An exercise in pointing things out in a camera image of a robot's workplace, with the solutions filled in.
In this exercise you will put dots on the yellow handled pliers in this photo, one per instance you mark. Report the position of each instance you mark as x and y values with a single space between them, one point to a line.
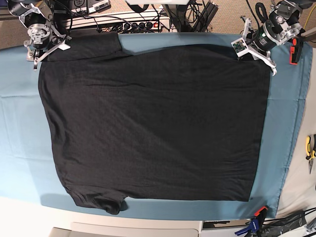
310 151

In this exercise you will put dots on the orange black clamp top right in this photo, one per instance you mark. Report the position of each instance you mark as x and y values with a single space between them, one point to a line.
295 51

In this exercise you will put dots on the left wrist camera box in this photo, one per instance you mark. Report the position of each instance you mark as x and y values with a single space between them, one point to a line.
239 46

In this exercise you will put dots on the blue orange clamp bottom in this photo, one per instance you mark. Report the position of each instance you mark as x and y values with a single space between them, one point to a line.
255 224

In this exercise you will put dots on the black power strip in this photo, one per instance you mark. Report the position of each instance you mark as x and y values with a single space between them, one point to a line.
138 27

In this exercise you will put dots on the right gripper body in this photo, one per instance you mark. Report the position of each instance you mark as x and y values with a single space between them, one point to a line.
45 37

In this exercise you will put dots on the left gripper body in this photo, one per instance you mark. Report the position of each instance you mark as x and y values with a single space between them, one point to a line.
259 43

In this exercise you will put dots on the black T-shirt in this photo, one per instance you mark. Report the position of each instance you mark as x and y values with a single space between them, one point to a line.
182 123

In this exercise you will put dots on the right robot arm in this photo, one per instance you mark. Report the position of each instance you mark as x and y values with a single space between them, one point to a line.
38 17

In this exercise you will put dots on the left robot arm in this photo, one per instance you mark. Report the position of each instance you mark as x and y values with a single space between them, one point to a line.
290 13

